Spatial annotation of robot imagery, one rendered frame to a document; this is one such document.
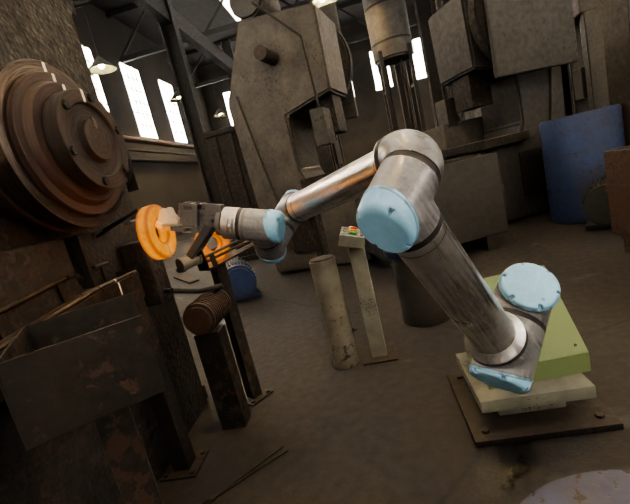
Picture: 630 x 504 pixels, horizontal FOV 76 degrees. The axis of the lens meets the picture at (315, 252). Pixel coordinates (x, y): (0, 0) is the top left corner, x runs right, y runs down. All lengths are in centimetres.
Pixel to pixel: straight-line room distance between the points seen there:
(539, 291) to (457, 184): 217
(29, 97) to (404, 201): 97
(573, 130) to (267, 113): 255
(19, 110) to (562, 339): 162
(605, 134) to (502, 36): 116
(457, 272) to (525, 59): 351
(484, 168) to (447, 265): 262
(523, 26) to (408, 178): 364
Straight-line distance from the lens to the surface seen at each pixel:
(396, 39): 987
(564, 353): 146
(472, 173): 335
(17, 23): 171
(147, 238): 117
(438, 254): 78
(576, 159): 388
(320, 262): 174
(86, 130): 129
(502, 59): 409
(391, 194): 69
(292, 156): 382
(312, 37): 384
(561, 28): 454
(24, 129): 124
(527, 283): 121
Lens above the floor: 87
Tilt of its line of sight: 10 degrees down
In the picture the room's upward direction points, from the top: 14 degrees counter-clockwise
